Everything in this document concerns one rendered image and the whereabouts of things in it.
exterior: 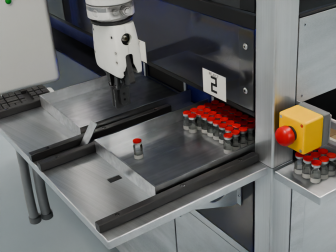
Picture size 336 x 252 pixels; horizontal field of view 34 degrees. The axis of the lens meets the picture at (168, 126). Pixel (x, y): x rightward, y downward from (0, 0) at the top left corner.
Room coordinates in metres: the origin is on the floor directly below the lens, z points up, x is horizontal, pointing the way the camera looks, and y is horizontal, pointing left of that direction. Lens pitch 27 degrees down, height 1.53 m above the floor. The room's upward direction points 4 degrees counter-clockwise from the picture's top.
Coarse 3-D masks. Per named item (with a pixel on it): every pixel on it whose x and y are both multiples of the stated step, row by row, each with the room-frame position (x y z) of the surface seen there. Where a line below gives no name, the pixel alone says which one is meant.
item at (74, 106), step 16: (96, 80) 1.52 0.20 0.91; (144, 80) 1.56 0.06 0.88; (48, 96) 1.44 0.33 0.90; (64, 96) 1.46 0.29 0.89; (80, 96) 1.47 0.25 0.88; (96, 96) 1.46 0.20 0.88; (144, 96) 1.44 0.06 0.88; (160, 96) 1.43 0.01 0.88; (176, 96) 1.37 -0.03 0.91; (48, 112) 1.38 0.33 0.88; (64, 112) 1.37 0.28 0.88; (80, 112) 1.36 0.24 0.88; (96, 112) 1.36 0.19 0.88; (112, 112) 1.35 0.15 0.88; (128, 112) 1.28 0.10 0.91; (80, 128) 1.21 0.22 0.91
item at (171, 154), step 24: (168, 120) 1.25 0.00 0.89; (96, 144) 1.13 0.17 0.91; (120, 144) 1.17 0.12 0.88; (144, 144) 1.16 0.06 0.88; (168, 144) 1.15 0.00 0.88; (192, 144) 1.14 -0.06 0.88; (216, 144) 1.13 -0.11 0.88; (120, 168) 1.04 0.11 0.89; (144, 168) 1.05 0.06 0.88; (168, 168) 1.04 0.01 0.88; (192, 168) 1.03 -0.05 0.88
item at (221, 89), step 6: (204, 72) 1.20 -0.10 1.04; (210, 72) 1.18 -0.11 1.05; (204, 78) 1.20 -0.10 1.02; (210, 78) 1.18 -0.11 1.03; (222, 78) 1.14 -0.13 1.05; (204, 84) 1.20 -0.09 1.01; (210, 84) 1.18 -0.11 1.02; (222, 84) 1.14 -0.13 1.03; (204, 90) 1.20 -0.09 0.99; (210, 90) 1.18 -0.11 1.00; (216, 90) 1.16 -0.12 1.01; (222, 90) 1.14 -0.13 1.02; (216, 96) 1.16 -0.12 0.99; (222, 96) 1.14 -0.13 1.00
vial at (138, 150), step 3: (135, 144) 1.09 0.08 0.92; (138, 144) 1.09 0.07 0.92; (141, 144) 1.10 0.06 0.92; (135, 147) 1.09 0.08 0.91; (138, 147) 1.09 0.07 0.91; (141, 147) 1.09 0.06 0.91; (135, 150) 1.09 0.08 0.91; (138, 150) 1.09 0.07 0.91; (141, 150) 1.09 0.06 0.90; (135, 153) 1.09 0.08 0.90; (138, 153) 1.09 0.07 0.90; (141, 153) 1.09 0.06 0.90; (135, 156) 1.09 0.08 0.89; (138, 156) 1.09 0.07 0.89; (141, 156) 1.09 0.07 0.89
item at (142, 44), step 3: (138, 39) 1.45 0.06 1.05; (138, 42) 1.45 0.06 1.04; (141, 42) 1.44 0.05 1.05; (144, 42) 1.42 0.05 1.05; (141, 45) 1.44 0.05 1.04; (144, 45) 1.42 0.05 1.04; (141, 48) 1.44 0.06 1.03; (144, 48) 1.42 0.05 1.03; (141, 51) 1.44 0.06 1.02; (144, 51) 1.43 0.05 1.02; (141, 54) 1.44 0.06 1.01; (144, 54) 1.43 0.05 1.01; (141, 57) 1.44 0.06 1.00; (144, 57) 1.43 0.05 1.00; (144, 60) 1.43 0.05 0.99
